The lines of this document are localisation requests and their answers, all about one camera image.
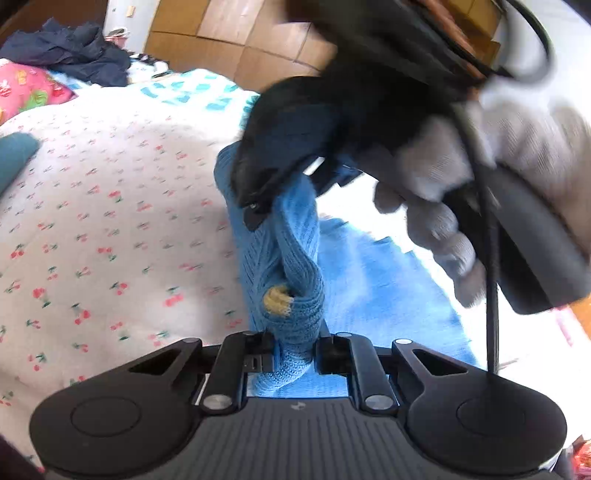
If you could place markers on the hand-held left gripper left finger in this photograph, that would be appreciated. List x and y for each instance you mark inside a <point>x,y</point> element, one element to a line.
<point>258,357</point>

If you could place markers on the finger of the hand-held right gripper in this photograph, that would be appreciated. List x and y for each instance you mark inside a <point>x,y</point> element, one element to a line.
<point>254,214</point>
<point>330,173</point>

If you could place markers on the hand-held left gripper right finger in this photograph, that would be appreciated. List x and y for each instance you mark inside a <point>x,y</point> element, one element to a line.
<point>328,357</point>

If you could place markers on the blue knitted sweater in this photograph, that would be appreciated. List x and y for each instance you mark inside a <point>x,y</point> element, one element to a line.
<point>295,240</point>

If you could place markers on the dark navy clothes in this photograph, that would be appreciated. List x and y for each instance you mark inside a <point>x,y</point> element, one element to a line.
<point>78,55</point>

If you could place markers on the person's right hand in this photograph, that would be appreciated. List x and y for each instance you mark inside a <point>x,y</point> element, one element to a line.
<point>531,138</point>

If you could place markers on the blue white checked blanket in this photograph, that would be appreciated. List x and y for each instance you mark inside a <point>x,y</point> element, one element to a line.
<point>194,92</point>

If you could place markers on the white cherry print quilt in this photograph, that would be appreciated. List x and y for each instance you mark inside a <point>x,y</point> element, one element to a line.
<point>115,207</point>

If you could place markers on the wooden wardrobe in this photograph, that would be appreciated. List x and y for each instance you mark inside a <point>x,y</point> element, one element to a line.
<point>207,27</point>

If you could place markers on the black white patterned cloth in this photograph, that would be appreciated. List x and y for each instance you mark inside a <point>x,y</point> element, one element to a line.
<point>147,62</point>

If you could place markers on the pink bedside item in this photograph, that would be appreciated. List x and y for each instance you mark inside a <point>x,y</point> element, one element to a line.
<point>116,36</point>

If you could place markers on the teal cloth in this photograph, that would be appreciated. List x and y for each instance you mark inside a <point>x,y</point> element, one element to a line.
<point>14,157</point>

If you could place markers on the pink printed pillow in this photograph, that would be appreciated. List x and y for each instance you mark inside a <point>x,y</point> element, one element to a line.
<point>27,90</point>

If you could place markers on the brown headboard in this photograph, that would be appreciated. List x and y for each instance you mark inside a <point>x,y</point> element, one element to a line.
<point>27,18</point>

